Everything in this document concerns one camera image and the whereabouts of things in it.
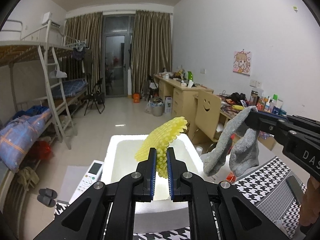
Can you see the wooden smiley chair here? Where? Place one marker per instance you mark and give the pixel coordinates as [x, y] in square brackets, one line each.
[204, 128]

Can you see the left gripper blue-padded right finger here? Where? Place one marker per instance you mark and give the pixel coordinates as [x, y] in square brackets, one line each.
[216, 211]

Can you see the person's right hand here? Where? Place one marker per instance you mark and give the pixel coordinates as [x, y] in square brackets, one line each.
[310, 207]

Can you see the white lotion pump bottle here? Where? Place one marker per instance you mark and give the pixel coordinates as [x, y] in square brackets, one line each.
[231, 178]

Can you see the brown curtain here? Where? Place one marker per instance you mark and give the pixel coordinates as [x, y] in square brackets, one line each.
[151, 46]
[84, 34]

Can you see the yellow bristly sponge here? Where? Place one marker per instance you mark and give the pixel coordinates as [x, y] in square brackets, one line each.
[160, 139]

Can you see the houndstooth table cloth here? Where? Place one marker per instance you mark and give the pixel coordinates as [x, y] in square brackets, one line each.
[267, 189]

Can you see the glass balcony door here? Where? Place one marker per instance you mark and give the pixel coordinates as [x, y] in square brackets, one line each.
[116, 54]

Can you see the red bag under bed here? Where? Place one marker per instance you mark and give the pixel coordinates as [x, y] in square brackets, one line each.
[41, 150]

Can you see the white remote control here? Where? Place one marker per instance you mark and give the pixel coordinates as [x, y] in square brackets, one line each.
[92, 175]

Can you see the dark blue bottle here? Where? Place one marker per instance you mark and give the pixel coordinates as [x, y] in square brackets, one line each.
[278, 111]

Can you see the left brown curtain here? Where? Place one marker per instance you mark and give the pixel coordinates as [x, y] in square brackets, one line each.
[84, 34]

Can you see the blue plaid quilt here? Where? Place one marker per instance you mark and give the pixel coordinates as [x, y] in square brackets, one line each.
[19, 136]

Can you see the white air conditioner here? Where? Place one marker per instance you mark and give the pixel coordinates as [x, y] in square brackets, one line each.
[47, 17]

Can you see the black slippers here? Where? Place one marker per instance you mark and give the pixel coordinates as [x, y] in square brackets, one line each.
[47, 197]

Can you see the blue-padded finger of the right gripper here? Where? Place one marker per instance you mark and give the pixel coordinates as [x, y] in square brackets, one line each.
[263, 121]

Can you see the black folding chair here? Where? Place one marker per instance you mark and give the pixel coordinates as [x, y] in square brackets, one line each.
[96, 97]

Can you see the grey sock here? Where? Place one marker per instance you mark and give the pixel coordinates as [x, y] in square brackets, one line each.
[240, 143]

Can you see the white styrofoam box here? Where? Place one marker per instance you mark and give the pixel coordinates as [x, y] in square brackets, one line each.
[159, 212]

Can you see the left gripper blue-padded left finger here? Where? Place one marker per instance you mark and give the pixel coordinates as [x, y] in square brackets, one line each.
[101, 212]

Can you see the grey waste bin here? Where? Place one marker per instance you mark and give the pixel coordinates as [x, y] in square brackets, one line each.
[157, 109]

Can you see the right brown curtain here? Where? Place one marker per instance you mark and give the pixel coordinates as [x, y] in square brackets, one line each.
[151, 46]

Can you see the wall power sockets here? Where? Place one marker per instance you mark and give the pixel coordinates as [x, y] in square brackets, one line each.
[255, 83]

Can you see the orange bag on floor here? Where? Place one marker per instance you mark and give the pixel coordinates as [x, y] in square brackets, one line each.
[136, 98]

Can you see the light wooden desk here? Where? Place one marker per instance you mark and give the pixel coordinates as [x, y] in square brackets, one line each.
[184, 102]

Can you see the blue spray bottle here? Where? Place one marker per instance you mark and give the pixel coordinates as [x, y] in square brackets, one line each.
[199, 150]

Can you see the anime girl poster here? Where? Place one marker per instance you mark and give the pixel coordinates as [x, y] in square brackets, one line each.
[242, 62]

